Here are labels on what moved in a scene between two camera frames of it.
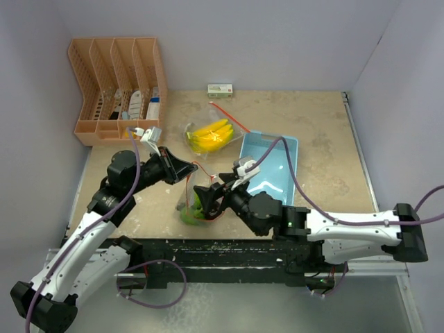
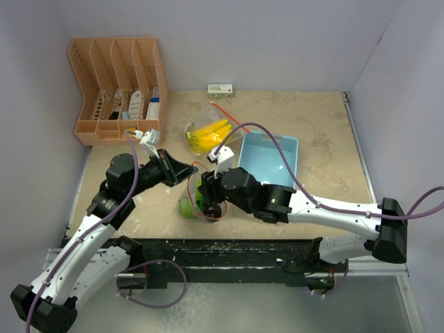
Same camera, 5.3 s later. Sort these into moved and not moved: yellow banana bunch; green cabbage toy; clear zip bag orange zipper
Moved: green cabbage toy
Not moved: yellow banana bunch; clear zip bag orange zipper
